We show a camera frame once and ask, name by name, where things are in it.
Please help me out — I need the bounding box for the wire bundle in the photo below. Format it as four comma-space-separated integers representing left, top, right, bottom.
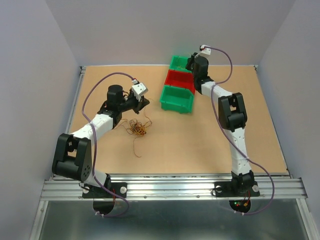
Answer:
117, 99, 154, 158

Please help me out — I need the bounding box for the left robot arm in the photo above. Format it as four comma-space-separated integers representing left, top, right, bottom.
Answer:
52, 82, 150, 198

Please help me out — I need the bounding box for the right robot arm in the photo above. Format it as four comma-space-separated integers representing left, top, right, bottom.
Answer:
186, 52, 260, 198

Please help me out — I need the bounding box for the far green plastic bin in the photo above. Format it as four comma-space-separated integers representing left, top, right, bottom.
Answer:
169, 55, 192, 73

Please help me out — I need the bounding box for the green plastic bin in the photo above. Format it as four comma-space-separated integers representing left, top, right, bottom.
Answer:
159, 85, 194, 114
169, 55, 192, 73

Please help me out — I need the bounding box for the red plastic bin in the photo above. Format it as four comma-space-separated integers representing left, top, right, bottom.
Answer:
164, 69, 196, 95

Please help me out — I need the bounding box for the near green plastic bin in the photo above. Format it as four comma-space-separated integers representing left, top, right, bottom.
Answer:
159, 85, 194, 114

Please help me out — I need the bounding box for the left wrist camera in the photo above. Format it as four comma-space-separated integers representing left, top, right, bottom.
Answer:
131, 82, 148, 101

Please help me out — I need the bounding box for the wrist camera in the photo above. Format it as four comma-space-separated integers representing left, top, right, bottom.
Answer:
198, 45, 211, 58
131, 82, 148, 101

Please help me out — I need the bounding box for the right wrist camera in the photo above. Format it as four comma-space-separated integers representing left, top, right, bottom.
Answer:
198, 45, 211, 58

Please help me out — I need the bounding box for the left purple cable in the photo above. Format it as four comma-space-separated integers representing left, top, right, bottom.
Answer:
81, 72, 130, 218

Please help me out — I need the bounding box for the left aluminium frame post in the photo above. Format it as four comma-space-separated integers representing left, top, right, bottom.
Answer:
51, 65, 87, 181

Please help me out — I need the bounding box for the aluminium mounting rail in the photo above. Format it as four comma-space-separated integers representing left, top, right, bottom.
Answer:
40, 173, 308, 201

